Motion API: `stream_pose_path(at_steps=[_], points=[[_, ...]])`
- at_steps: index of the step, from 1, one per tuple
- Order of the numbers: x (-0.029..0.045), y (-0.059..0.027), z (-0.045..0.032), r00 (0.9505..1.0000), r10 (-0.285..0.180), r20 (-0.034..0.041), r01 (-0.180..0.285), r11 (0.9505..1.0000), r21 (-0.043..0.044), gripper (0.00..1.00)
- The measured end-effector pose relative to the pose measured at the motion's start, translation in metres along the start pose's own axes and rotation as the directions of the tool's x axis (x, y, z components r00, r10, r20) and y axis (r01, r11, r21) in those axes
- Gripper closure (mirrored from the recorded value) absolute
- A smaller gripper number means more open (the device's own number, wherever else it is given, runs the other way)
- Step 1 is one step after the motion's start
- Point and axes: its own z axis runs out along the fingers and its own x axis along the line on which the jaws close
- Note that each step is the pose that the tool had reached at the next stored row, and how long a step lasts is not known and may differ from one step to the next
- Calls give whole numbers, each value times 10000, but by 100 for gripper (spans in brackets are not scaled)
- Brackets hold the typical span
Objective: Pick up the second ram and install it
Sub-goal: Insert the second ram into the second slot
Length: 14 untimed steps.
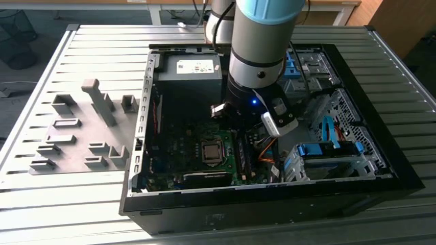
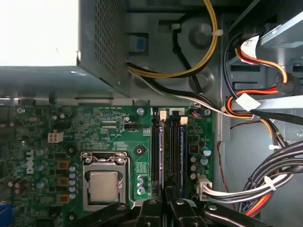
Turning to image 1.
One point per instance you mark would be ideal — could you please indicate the dark RAM stick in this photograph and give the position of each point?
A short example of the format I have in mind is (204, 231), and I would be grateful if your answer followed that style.
(241, 155)
(250, 158)

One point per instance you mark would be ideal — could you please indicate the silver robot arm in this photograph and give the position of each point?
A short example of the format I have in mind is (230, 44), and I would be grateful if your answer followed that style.
(258, 38)

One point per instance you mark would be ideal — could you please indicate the CPU socket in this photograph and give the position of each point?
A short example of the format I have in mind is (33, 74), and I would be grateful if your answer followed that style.
(212, 140)

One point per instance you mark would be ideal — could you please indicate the grey power supply unit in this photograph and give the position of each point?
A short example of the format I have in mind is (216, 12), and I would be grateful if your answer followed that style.
(184, 97)

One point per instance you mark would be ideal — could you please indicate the blue drive latch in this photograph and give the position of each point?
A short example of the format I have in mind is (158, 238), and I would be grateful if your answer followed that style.
(290, 72)

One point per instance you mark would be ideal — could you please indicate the silver CPU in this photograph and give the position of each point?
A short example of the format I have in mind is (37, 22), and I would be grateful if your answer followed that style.
(212, 151)

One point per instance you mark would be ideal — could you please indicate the grey metal drive cage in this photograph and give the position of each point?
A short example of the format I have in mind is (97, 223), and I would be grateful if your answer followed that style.
(316, 76)

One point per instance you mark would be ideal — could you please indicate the green motherboard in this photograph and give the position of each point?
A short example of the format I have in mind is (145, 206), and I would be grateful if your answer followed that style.
(184, 153)

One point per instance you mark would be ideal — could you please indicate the blue disk carrier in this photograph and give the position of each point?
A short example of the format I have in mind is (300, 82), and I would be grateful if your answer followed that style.
(313, 149)

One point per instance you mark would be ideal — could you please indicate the black graphics card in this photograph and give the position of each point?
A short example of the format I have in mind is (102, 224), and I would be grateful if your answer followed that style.
(206, 180)

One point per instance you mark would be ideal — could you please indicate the grey metal disk bay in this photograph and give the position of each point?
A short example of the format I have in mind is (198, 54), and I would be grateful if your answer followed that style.
(340, 160)

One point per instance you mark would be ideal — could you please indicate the black PC case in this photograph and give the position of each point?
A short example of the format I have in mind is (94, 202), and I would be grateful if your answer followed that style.
(237, 211)

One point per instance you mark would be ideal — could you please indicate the grey parts rack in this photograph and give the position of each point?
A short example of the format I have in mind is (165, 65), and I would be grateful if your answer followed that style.
(85, 127)

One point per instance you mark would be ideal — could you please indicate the white framed desk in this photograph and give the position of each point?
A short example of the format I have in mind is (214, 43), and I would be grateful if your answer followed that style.
(340, 9)

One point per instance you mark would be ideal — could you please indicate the brown wooden cabinet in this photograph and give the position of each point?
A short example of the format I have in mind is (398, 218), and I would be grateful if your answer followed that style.
(401, 20)

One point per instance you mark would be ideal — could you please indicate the black mesh waste basket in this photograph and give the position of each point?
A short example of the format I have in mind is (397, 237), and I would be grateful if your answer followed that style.
(16, 25)

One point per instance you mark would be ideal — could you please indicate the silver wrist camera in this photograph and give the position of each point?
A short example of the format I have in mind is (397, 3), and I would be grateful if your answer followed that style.
(277, 120)

